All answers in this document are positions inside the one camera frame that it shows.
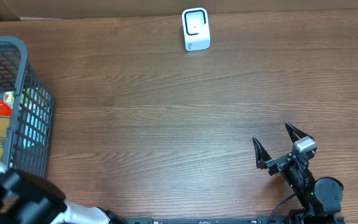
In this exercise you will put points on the dark grey plastic basket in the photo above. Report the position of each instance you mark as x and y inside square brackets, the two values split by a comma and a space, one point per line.
[16, 75]

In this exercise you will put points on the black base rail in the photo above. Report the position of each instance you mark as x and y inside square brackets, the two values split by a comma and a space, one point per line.
[228, 220]

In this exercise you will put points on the white barcode scanner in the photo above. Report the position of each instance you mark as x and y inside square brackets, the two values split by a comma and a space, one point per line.
[196, 30]

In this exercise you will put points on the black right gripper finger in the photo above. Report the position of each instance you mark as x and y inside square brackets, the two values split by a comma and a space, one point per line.
[295, 134]
[262, 157]

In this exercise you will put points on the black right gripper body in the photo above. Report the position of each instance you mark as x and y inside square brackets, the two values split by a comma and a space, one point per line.
[279, 163]

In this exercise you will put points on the teal snack packet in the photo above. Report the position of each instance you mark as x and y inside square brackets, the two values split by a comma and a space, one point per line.
[36, 117]

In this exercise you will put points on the green snack bar wrapper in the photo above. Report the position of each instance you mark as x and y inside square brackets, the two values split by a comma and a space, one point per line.
[9, 98]

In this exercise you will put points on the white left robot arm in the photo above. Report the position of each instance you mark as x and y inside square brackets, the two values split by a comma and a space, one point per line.
[26, 198]

